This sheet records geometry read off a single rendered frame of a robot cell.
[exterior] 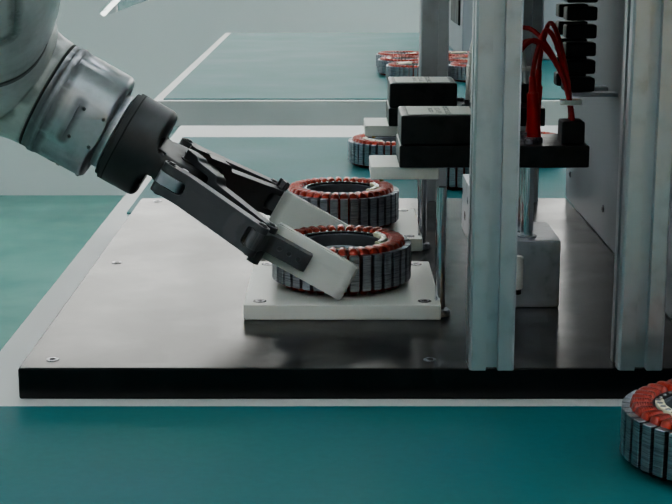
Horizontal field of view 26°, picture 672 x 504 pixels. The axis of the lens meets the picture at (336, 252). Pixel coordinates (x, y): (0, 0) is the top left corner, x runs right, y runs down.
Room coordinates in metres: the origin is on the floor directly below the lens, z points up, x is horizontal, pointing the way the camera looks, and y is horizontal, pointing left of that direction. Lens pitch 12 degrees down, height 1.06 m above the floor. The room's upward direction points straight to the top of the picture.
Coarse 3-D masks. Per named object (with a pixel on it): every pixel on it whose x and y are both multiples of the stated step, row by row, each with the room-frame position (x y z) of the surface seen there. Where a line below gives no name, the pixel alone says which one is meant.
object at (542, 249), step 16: (544, 224) 1.17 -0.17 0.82; (528, 240) 1.11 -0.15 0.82; (544, 240) 1.11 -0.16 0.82; (528, 256) 1.10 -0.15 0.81; (544, 256) 1.10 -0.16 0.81; (528, 272) 1.11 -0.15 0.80; (544, 272) 1.11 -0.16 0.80; (528, 288) 1.11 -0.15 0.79; (544, 288) 1.11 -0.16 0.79; (528, 304) 1.10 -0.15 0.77; (544, 304) 1.10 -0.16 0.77
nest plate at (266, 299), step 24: (264, 264) 1.20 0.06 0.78; (264, 288) 1.12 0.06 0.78; (288, 288) 1.12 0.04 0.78; (408, 288) 1.12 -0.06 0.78; (432, 288) 1.12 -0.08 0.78; (264, 312) 1.07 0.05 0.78; (288, 312) 1.07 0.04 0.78; (312, 312) 1.07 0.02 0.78; (336, 312) 1.07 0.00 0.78; (360, 312) 1.07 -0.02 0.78; (384, 312) 1.07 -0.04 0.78; (408, 312) 1.07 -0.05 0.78; (432, 312) 1.07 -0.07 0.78
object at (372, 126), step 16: (400, 80) 1.37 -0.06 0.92; (416, 80) 1.37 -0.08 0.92; (432, 80) 1.37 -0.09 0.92; (448, 80) 1.37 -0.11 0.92; (400, 96) 1.35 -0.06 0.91; (416, 96) 1.35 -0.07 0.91; (432, 96) 1.35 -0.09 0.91; (448, 96) 1.35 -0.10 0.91; (544, 112) 1.35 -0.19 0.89; (368, 128) 1.35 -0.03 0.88; (384, 128) 1.35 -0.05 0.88
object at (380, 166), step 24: (408, 120) 1.11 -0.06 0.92; (432, 120) 1.11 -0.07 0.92; (456, 120) 1.11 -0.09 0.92; (408, 144) 1.11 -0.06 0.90; (432, 144) 1.11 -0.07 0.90; (456, 144) 1.11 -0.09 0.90; (528, 144) 1.12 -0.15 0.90; (552, 144) 1.12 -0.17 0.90; (576, 144) 1.12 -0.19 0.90; (384, 168) 1.11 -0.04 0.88; (408, 168) 1.11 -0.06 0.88; (432, 168) 1.11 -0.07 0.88; (528, 168) 1.12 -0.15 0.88; (528, 192) 1.12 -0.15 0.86; (528, 216) 1.12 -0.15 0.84
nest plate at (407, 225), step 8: (400, 216) 1.42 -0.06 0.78; (408, 216) 1.42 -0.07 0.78; (392, 224) 1.38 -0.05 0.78; (400, 224) 1.38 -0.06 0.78; (408, 224) 1.38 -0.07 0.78; (416, 224) 1.38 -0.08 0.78; (400, 232) 1.34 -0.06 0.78; (408, 232) 1.34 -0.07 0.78; (416, 232) 1.34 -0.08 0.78; (416, 240) 1.31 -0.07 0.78; (416, 248) 1.31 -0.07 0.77
